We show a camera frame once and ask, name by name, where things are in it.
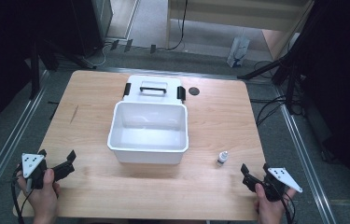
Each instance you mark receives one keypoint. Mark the black cabinet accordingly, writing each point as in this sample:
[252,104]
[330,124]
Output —
[85,21]

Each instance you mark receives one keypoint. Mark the black metal stand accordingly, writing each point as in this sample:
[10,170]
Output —
[34,71]

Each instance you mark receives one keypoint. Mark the small white dropper bottle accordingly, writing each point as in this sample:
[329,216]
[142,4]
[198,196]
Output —
[222,158]

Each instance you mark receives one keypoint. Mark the black round table grommet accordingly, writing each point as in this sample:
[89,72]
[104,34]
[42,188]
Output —
[194,91]

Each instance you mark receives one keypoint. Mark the black tripod stand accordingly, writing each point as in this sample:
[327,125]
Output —
[287,62]

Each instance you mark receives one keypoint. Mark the white plastic bag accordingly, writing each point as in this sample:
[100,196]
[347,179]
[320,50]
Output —
[238,51]

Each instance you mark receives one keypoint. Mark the person's right hand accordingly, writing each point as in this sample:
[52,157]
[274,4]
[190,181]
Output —
[269,211]

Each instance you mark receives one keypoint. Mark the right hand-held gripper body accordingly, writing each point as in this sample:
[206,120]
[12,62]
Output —
[280,175]

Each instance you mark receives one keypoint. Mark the light wooden furniture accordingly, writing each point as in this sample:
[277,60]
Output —
[241,12]

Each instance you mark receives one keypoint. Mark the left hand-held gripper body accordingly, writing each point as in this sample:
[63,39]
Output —
[33,163]

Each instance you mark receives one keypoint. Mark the person's left hand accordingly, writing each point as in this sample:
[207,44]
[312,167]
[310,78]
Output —
[43,199]

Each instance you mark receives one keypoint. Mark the white plastic storage box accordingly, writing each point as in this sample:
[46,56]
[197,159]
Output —
[149,133]

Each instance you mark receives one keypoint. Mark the metal floor rail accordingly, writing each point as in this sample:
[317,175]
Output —
[11,146]
[306,161]

